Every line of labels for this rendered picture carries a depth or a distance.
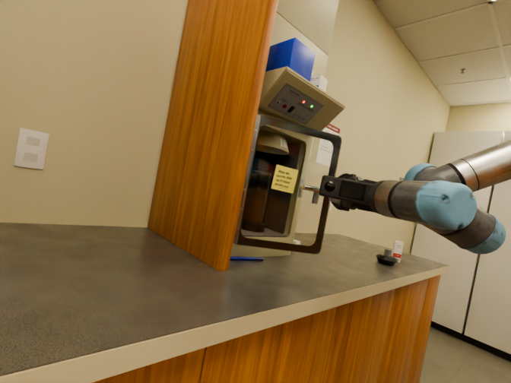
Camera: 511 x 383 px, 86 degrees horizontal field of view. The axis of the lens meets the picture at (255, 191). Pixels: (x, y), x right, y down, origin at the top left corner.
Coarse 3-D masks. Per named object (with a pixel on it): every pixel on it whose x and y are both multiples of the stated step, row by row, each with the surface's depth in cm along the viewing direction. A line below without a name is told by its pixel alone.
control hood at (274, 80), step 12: (276, 72) 77; (288, 72) 75; (264, 84) 80; (276, 84) 77; (300, 84) 80; (312, 84) 82; (264, 96) 80; (312, 96) 86; (324, 96) 88; (264, 108) 83; (324, 108) 92; (336, 108) 94; (288, 120) 92; (312, 120) 95; (324, 120) 97
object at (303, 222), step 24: (264, 120) 83; (264, 144) 84; (288, 144) 86; (312, 144) 88; (336, 144) 91; (264, 168) 84; (312, 168) 89; (336, 168) 91; (264, 192) 85; (288, 192) 87; (312, 192) 89; (264, 216) 85; (288, 216) 88; (312, 216) 90; (240, 240) 84; (264, 240) 86; (288, 240) 88; (312, 240) 91
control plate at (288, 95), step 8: (288, 88) 80; (280, 96) 81; (288, 96) 82; (296, 96) 83; (304, 96) 85; (272, 104) 83; (280, 104) 84; (288, 104) 85; (296, 104) 86; (304, 104) 87; (312, 104) 89; (320, 104) 90; (288, 112) 88; (304, 112) 91; (312, 112) 92; (304, 120) 94
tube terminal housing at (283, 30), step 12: (276, 12) 84; (276, 24) 85; (288, 24) 88; (276, 36) 86; (288, 36) 89; (300, 36) 93; (312, 48) 97; (324, 60) 103; (324, 72) 104; (240, 252) 88; (252, 252) 92; (264, 252) 95; (276, 252) 100; (288, 252) 105
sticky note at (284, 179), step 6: (276, 168) 85; (282, 168) 86; (288, 168) 87; (276, 174) 86; (282, 174) 86; (288, 174) 87; (294, 174) 87; (276, 180) 86; (282, 180) 86; (288, 180) 87; (294, 180) 87; (276, 186) 86; (282, 186) 86; (288, 186) 87; (294, 186) 88
